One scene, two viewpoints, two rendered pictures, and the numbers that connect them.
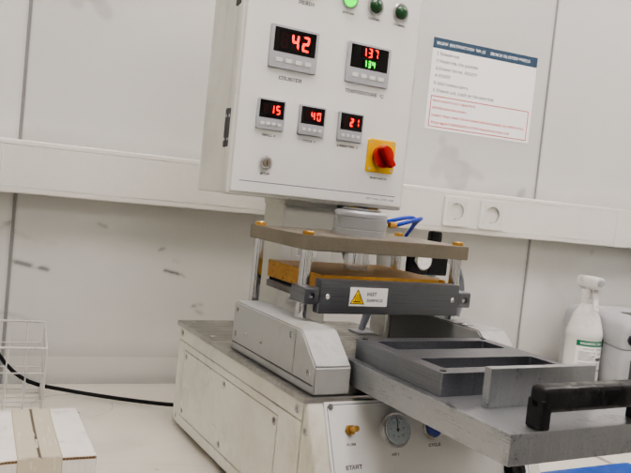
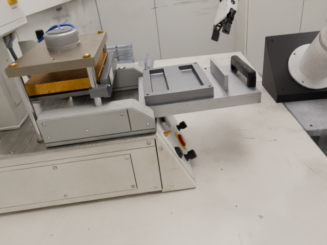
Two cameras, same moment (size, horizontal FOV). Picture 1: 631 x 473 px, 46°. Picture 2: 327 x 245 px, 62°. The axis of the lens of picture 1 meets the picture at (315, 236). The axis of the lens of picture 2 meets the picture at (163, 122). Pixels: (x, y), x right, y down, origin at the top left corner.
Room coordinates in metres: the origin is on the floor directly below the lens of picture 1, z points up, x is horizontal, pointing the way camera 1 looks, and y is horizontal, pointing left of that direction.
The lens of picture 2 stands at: (0.58, 0.45, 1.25)
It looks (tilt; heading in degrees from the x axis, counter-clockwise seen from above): 29 degrees down; 298
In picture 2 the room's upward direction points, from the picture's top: 7 degrees counter-clockwise
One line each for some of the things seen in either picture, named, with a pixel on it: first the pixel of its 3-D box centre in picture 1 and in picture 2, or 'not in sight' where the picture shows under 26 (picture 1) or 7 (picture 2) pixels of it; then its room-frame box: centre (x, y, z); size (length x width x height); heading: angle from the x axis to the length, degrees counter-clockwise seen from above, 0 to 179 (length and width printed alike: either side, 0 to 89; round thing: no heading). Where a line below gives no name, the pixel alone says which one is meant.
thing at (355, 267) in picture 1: (361, 265); (70, 62); (1.09, -0.07, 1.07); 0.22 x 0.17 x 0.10; 119
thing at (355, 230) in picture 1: (357, 251); (56, 56); (1.12, -0.07, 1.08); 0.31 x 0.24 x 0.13; 119
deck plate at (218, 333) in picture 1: (334, 352); (70, 114); (1.12, -0.05, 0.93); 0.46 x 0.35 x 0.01; 29
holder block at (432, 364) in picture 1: (464, 362); (174, 81); (0.86, -0.19, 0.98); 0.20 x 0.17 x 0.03; 119
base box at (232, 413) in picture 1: (351, 418); (94, 136); (1.09, -0.08, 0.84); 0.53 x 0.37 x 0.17; 29
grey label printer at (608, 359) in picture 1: (623, 345); not in sight; (1.76, -0.77, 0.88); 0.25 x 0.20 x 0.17; 17
